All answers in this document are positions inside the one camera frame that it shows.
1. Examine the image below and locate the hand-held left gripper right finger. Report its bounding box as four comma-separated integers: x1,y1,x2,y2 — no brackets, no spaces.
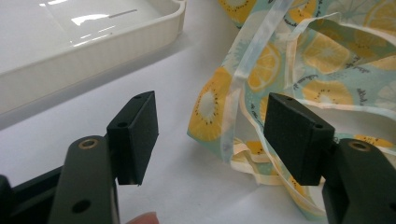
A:
263,91,336,187

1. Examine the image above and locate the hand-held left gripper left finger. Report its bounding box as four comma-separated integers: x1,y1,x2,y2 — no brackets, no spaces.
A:
106,91,160,187

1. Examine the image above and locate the fruit print cloth bag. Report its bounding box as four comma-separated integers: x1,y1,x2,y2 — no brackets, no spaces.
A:
186,0,396,222

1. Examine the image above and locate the white plastic tray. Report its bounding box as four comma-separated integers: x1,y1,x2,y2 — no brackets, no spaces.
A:
0,0,188,117

